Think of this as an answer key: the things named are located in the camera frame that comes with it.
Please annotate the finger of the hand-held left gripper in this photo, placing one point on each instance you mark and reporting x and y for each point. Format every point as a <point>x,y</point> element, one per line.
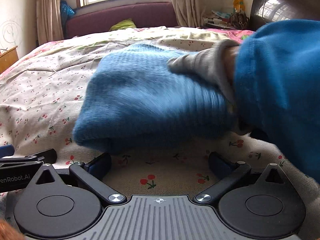
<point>47,155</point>
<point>6,150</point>

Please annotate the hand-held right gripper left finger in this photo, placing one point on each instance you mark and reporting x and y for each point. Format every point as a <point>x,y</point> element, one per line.
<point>100,164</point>

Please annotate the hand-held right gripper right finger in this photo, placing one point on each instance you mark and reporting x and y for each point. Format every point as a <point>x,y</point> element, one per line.
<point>218,164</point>

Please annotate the blue yellow striped knit sweater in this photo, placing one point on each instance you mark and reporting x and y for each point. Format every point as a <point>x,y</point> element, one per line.
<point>140,97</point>

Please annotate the orange fuzzy cloth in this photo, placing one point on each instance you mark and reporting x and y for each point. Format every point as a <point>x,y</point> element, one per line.
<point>8,231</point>

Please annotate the white cherry print bed sheet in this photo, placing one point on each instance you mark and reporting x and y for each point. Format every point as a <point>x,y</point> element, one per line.
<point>50,92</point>

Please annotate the wooden desk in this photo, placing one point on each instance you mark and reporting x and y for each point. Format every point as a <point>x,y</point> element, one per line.
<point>8,58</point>

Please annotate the pink floral bed sheet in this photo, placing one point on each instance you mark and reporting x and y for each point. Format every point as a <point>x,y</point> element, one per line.
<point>37,51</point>

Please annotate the pink floral quilt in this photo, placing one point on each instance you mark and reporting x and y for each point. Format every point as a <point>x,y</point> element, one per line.
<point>232,33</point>

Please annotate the green cloth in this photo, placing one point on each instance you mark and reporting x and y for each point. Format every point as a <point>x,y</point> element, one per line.
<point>123,25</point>

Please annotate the blue plastic bag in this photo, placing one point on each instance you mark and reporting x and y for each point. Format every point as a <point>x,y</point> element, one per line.
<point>66,11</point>

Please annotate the beige curtain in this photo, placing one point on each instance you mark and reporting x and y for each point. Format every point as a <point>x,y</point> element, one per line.
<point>186,2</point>
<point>50,10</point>

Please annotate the brown handbag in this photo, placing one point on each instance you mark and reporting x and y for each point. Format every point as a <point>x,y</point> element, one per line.
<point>239,20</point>

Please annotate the maroon sofa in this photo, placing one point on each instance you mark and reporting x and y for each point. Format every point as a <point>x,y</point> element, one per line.
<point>100,17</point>

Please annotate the yellow bag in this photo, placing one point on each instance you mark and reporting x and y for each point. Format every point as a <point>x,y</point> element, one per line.
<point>238,3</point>

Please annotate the dark wooden headboard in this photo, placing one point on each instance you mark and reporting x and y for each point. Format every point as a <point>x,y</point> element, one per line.
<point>275,5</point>

